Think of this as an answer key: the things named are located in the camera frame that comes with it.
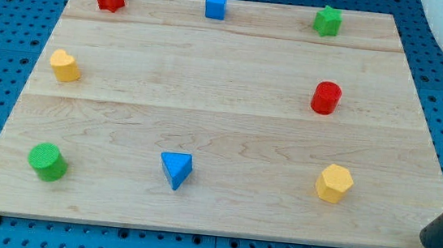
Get green star block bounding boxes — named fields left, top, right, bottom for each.
left=312, top=6, right=342, bottom=36

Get red cylinder block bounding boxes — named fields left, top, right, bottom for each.
left=310, top=81, right=342, bottom=115

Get blue cube block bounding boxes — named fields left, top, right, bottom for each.
left=204, top=0, right=227, bottom=20

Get green cylinder block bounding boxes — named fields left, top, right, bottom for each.
left=28, top=142, right=68, bottom=182

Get yellow heart block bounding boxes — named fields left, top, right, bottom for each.
left=49, top=49, right=81, bottom=83

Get yellow hexagon block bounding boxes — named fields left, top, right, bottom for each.
left=315, top=164, right=354, bottom=204

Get wooden board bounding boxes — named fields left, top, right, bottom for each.
left=0, top=0, right=443, bottom=248

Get blue triangle block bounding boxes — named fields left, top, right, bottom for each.
left=161, top=152, right=193, bottom=190

